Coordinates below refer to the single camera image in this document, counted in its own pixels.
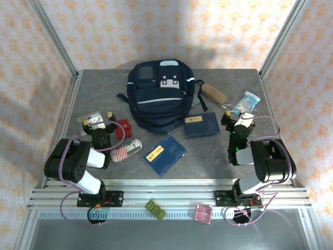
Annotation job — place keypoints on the red striped white pencil case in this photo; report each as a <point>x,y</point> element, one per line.
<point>127,149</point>

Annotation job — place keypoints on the navy blue backpack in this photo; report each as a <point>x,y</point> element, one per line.
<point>158,104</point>

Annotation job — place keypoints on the metal scissors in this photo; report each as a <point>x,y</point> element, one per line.
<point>227,106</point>

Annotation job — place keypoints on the pink square box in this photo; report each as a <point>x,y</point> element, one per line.
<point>203,214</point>

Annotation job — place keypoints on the right aluminium corner post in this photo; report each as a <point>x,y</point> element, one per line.
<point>281,39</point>

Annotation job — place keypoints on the aluminium side rail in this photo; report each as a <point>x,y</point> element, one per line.
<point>266,95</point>
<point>71,96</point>

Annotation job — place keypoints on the clear pack of index tabs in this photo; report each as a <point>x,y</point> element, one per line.
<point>81,122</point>

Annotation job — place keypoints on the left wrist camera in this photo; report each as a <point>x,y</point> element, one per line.
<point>95,122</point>

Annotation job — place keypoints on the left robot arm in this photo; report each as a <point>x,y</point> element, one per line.
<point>75,166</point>

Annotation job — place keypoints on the left aluminium corner post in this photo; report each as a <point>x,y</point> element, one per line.
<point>54,39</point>

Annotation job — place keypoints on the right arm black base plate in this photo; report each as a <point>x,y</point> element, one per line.
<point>221,198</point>

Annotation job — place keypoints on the red snap wallet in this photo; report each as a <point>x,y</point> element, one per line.
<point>124,130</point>

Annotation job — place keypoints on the right aluminium side rail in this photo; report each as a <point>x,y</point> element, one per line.
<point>266,95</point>

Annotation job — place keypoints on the navy notebook yellow label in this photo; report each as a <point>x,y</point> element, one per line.
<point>164,156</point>

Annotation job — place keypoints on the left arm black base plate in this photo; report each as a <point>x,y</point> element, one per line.
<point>115,198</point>

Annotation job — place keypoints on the navy notebook tan label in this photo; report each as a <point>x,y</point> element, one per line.
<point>201,126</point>

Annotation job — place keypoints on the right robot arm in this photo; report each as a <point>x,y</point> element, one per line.
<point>273,161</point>

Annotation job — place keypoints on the blue white tissue pack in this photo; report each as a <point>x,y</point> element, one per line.
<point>247,101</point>

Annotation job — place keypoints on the tan glasses case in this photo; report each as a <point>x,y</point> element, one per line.
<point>214,93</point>

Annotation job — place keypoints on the olive green block strip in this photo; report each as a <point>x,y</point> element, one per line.
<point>155,210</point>

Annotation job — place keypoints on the left aluminium side rail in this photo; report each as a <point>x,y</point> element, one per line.
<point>71,96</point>

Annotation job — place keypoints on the aluminium corner post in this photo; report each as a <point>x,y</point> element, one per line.
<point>281,39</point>
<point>54,39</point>

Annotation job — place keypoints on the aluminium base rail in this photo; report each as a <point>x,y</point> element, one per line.
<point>169,192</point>

